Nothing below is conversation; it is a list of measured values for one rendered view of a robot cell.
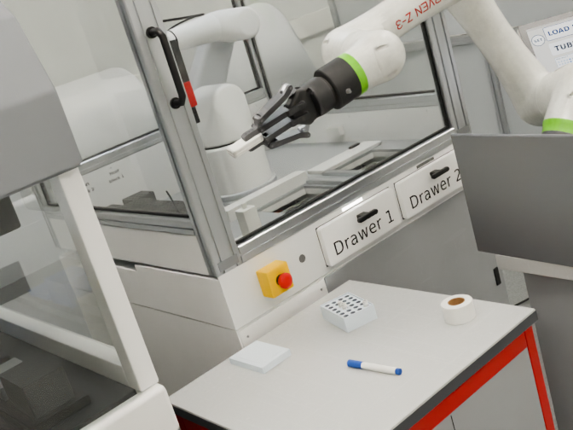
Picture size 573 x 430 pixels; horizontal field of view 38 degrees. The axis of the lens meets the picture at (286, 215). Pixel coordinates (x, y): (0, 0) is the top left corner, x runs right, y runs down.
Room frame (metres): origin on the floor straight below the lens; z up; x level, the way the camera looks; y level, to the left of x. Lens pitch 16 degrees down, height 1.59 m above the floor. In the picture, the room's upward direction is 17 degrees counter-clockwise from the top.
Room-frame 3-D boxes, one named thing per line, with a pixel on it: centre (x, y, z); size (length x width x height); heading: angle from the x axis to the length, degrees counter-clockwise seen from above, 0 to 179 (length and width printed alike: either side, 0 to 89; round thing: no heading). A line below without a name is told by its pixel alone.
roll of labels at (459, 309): (1.65, -0.30, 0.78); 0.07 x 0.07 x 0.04
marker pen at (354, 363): (1.54, -0.08, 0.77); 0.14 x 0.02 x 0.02; 42
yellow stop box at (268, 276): (1.92, 0.07, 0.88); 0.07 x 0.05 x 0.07; 126
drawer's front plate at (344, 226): (2.13, -0.19, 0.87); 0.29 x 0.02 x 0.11; 126
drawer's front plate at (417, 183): (2.31, -0.44, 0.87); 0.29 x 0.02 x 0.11; 126
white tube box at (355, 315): (1.82, -0.07, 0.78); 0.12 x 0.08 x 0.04; 21
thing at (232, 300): (2.54, 0.07, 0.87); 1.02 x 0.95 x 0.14; 126
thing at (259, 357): (1.75, 0.16, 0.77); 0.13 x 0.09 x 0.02; 37
